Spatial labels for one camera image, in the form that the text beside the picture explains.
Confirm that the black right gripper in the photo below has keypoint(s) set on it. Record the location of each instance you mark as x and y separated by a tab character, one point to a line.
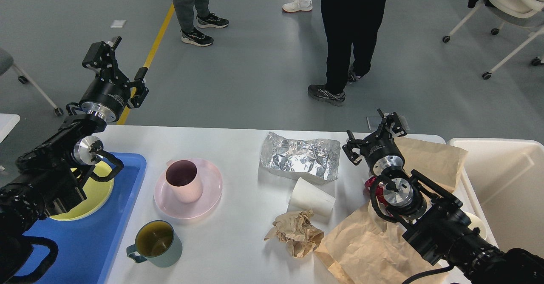
378	149

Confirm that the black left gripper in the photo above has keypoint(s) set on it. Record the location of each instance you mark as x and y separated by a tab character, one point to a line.
109	92

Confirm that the pink mug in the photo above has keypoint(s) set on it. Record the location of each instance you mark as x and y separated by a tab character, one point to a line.
183	179

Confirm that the pink plate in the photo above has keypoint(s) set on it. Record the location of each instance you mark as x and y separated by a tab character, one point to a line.
212	181

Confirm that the teal mug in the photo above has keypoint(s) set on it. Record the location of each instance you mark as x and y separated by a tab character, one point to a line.
158	243

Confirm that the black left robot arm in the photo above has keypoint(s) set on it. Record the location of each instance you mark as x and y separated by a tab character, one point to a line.
53	174

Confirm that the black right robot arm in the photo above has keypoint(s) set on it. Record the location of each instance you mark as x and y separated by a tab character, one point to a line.
435	226

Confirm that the white paper on floor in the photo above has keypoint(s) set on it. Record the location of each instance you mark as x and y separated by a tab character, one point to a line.
118	23

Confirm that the crumpled aluminium foil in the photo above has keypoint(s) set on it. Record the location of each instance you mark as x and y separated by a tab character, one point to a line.
316	161

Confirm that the white paper cup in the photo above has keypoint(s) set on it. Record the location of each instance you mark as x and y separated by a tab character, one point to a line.
307	196

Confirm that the person in grey trousers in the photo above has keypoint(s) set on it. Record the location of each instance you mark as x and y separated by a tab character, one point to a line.
186	11

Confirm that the large brown paper sheet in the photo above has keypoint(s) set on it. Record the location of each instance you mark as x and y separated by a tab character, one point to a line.
364	249

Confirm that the crumpled brown paper ball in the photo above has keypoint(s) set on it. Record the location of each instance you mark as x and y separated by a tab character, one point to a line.
296	231

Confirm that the yellow plate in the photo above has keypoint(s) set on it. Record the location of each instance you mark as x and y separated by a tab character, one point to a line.
97	195

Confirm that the white side table corner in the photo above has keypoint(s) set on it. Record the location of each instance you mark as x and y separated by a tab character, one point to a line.
7	123

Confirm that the person in black trousers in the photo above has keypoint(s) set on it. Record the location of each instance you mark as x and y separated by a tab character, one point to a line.
351	29

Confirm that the white plastic bin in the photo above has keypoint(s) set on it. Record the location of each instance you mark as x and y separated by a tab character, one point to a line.
506	177

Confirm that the blue plastic tray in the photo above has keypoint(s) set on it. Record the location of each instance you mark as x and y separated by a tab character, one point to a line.
87	247

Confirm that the white rolling chair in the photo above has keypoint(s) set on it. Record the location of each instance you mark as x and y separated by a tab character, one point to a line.
525	14

